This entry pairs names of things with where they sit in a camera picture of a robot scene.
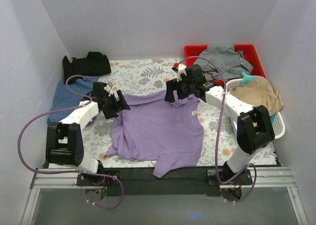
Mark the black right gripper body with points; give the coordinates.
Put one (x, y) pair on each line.
(177, 89)

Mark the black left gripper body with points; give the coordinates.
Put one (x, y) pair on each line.
(116, 104)

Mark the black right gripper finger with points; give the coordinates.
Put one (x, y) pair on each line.
(171, 86)
(184, 90)

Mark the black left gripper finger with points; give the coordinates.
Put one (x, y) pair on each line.
(121, 103)
(109, 107)

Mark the purple polo shirt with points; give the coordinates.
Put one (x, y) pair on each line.
(156, 130)

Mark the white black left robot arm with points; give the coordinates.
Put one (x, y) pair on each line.
(64, 143)

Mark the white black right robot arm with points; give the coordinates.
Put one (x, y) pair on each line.
(254, 127)

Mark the red plastic bin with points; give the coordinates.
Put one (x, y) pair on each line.
(192, 53)

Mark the grey shirt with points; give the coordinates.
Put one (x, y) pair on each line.
(231, 63)

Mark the black folded shirt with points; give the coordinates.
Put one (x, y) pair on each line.
(94, 64)

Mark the blue checked folded shirt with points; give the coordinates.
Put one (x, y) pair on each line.
(64, 98)

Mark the teal shirt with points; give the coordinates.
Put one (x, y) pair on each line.
(246, 79)

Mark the beige shirt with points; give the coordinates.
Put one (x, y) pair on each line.
(259, 92)

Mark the white perforated laundry basket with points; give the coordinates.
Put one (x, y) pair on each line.
(277, 123)

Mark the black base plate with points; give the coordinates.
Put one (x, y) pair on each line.
(140, 181)

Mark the aluminium front rail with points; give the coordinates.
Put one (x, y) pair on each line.
(268, 196)

